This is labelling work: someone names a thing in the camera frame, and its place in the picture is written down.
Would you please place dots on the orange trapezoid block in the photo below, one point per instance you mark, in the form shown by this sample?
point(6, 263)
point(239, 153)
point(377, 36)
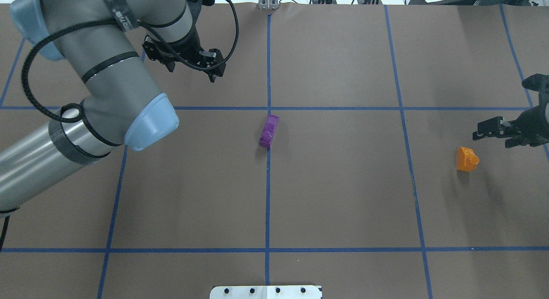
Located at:
point(466, 159)

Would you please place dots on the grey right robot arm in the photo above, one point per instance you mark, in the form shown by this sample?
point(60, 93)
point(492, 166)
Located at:
point(545, 114)

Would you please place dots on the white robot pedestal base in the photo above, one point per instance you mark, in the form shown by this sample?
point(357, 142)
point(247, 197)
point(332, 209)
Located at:
point(267, 292)

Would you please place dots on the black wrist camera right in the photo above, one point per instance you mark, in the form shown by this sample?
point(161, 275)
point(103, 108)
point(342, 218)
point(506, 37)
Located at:
point(537, 82)

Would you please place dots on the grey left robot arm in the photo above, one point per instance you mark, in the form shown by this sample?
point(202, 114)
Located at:
point(126, 106)

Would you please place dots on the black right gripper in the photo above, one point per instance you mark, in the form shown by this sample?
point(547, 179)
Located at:
point(533, 123)

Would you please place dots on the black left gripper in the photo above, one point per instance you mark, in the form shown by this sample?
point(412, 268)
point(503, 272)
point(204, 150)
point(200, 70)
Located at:
point(185, 50)

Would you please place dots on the purple trapezoid block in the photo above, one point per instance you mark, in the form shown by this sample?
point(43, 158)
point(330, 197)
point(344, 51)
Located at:
point(269, 131)

